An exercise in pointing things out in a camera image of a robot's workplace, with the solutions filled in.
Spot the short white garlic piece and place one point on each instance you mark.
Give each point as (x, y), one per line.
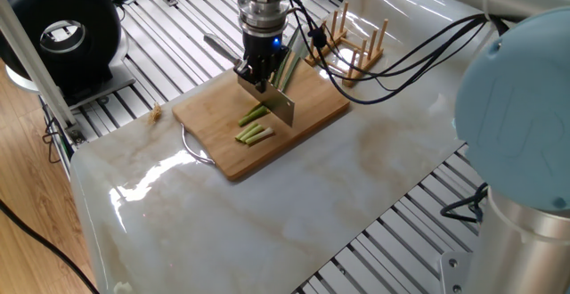
(253, 134)
(261, 135)

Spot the black round fan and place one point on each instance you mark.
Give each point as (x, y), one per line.
(93, 22)

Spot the wooden slotted rack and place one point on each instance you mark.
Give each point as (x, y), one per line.
(361, 62)

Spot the aluminium frame post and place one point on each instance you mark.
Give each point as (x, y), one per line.
(36, 62)

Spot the steel kitchen knife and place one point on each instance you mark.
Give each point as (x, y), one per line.
(281, 107)

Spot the short green garlic piece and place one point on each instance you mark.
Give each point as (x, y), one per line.
(253, 114)
(247, 136)

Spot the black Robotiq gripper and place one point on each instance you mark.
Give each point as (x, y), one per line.
(264, 50)

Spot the green garlic stalk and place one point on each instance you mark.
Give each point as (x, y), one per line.
(289, 67)

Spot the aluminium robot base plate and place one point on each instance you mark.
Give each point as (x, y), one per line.
(456, 276)

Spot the bamboo cutting board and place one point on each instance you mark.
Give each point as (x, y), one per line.
(312, 116)

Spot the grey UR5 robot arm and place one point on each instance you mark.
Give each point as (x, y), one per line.
(521, 125)

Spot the white marble pattern mat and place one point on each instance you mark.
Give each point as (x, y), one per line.
(294, 223)

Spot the small tan garlic scrap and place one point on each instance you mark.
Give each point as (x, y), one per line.
(156, 111)

